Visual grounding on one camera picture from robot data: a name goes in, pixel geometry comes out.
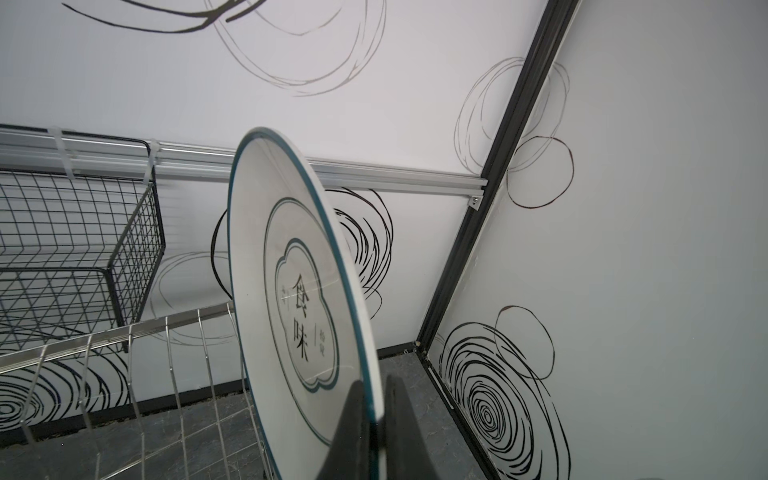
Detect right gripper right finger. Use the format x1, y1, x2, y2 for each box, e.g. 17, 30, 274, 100
383, 375, 439, 480

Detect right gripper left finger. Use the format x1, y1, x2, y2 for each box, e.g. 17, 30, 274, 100
317, 381, 370, 480

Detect white plate green cloud outline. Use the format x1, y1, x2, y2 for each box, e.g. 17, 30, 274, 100
227, 127, 384, 479

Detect stainless steel dish rack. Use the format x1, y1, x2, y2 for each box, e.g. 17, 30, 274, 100
1, 302, 272, 479

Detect black wire wall basket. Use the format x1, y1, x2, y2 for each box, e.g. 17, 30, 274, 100
1, 125, 166, 351

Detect aluminium wall rail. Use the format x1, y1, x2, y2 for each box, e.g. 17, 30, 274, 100
0, 125, 488, 211

